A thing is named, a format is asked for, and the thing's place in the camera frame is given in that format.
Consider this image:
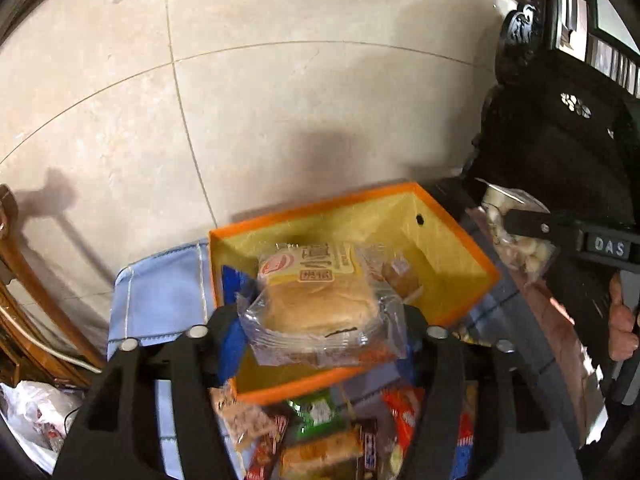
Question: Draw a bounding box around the small clear wrapped bread packet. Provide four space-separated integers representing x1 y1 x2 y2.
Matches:
357 244 424 302

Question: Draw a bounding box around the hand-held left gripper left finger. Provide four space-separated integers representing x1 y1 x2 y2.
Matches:
52 306 249 480

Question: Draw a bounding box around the clear bag of white puffs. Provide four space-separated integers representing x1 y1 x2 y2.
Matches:
479 184 557 283

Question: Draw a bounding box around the person's right hand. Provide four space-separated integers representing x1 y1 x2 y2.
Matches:
607 270 640 364

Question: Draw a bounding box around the clear bread bun packet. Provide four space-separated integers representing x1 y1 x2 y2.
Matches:
237 241 409 369

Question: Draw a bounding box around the blue tablecloth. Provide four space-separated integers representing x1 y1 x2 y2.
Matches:
104 238 506 480

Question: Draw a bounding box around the orange cardboard box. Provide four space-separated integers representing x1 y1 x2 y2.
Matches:
207 182 501 407

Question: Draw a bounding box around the orange biscuit packet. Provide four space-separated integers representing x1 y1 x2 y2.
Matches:
279 429 366 480

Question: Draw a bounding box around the white plastic bag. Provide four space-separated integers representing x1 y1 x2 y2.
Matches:
0 380 87 472

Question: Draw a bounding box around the green snack packet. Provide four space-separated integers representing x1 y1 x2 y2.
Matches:
289 391 347 437

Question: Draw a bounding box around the brown wooden chair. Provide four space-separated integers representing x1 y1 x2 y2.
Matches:
0 184 107 392

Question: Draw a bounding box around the pale pink snack packet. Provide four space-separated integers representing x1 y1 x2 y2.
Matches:
210 384 281 461

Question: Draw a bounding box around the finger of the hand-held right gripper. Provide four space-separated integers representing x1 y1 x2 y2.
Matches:
502 207 577 247

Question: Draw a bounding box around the red and blue snack packet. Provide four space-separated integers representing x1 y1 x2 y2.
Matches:
449 382 482 480

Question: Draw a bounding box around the dark wooden cabinet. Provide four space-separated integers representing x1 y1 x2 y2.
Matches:
530 0 640 98

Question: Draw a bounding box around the brown chocolate bar packet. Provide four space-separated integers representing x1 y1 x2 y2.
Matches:
244 414 292 480

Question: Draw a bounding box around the white cable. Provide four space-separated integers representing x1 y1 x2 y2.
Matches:
0 304 103 375

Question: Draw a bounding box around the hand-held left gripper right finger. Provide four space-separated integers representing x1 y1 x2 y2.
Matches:
399 306 584 480

